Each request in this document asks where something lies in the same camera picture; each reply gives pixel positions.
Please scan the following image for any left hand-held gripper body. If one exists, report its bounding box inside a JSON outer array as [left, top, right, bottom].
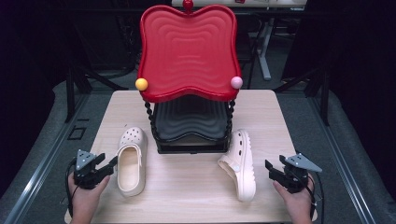
[[73, 148, 106, 190]]

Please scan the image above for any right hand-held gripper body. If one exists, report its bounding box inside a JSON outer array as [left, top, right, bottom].
[[277, 152, 323, 195]]

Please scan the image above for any cream clog shoe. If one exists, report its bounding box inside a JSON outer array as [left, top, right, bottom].
[[217, 128, 257, 203], [116, 126, 149, 198]]

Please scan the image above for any red and black shoe rack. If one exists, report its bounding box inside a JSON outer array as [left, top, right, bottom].
[[134, 0, 244, 155]]

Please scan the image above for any person's left hand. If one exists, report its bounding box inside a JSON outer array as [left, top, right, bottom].
[[67, 173, 112, 217]]

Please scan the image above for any person's right hand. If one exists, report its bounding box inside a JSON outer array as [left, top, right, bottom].
[[272, 181, 316, 219]]

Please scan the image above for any black metal stand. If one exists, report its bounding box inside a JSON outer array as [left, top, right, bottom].
[[64, 63, 129, 124], [273, 65, 332, 127]]

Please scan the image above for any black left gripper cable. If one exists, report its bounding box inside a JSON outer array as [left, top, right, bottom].
[[64, 158, 78, 217]]

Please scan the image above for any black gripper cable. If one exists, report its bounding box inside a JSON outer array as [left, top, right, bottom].
[[306, 172, 326, 224], [64, 158, 78, 217]]

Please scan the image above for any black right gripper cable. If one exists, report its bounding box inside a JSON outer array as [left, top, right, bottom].
[[306, 172, 326, 224]]

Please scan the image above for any grey metal floor rail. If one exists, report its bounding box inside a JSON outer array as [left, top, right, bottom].
[[0, 92, 92, 224], [306, 92, 378, 224]]

